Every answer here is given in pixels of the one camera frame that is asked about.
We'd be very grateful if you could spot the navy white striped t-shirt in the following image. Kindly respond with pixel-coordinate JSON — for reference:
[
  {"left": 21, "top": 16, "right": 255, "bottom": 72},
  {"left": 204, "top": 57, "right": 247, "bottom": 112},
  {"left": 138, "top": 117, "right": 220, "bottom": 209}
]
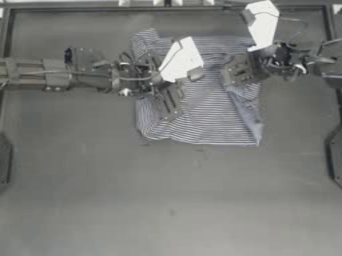
[{"left": 128, "top": 28, "right": 265, "bottom": 147}]

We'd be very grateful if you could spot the black table edge bracket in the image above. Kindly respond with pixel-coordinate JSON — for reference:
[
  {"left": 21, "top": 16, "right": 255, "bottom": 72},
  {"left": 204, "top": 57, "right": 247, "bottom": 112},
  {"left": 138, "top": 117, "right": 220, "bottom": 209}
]
[
  {"left": 325, "top": 128, "right": 342, "bottom": 188},
  {"left": 0, "top": 133, "right": 13, "bottom": 193}
]

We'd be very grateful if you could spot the black table frame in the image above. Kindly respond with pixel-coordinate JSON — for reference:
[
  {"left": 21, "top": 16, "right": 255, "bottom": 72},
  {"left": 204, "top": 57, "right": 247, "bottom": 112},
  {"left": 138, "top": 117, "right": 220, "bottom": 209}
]
[{"left": 0, "top": 0, "right": 342, "bottom": 84}]

